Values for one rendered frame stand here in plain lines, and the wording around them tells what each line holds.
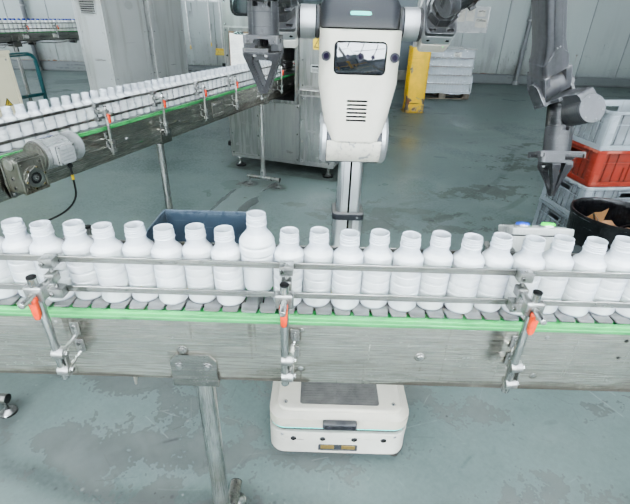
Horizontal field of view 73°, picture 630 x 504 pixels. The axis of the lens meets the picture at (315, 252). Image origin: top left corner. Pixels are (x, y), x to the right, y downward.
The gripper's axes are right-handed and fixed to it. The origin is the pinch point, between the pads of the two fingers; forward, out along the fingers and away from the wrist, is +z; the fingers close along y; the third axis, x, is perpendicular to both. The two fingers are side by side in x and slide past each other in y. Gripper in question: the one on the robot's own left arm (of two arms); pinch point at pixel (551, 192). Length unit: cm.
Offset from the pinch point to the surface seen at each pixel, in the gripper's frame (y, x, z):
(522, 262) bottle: -14.5, -19.0, 13.2
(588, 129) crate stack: 108, 163, -35
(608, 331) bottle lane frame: 4.8, -17.8, 27.1
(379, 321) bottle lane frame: -41, -18, 26
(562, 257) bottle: -6.8, -18.8, 12.1
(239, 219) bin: -80, 43, 12
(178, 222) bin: -101, 44, 14
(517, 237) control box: -9.0, -4.6, 10.1
